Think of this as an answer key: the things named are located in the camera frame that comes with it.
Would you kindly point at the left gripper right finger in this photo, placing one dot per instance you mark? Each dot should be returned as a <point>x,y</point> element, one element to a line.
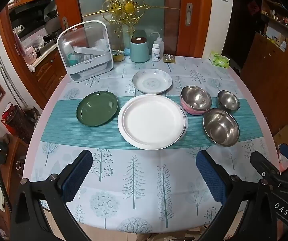
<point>230,191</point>

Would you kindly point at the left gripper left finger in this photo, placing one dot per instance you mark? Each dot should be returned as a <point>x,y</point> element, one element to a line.
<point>28,221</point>

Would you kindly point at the large steel bowl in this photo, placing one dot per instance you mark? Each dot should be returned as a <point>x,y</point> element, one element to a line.
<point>221,127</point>

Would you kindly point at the small steel bowl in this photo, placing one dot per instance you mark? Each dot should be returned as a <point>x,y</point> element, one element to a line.
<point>227,101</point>

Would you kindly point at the pink steel-lined bowl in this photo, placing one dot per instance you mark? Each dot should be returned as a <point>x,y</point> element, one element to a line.
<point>195,100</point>

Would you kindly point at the white paper plate stack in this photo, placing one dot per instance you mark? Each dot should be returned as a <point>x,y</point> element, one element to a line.
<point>151,122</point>

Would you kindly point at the green plastic plate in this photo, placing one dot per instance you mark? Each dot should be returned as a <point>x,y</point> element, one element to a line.
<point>97,108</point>

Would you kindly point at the white floral ceramic plate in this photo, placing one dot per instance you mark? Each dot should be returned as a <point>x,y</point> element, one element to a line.
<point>152,81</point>

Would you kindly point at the wooden cabinet right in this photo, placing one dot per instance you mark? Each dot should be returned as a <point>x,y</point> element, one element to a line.
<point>265,71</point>

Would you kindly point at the tree pattern tablecloth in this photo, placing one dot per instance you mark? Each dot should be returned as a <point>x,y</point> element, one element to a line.
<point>133,190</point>

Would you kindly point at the green tissue pack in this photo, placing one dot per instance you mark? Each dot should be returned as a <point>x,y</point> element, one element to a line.
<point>219,60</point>

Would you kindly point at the white pill bottle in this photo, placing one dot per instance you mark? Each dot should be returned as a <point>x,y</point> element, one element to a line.
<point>155,52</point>

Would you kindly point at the teal canister brown lid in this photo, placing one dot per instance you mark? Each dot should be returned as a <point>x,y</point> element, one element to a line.
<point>139,51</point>

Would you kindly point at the white squeeze bottle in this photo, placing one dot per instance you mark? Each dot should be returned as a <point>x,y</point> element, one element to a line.
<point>160,42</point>

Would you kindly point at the pink kitchen appliance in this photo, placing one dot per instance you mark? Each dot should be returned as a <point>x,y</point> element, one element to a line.
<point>30,55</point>

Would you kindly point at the small yellow jar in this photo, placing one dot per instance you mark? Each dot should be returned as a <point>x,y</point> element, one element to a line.
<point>118,56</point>

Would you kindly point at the white clear storage box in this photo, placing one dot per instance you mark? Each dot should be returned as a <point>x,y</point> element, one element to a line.
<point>85,50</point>

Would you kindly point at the gold door ornament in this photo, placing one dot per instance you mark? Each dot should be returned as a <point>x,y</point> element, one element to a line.
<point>124,13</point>

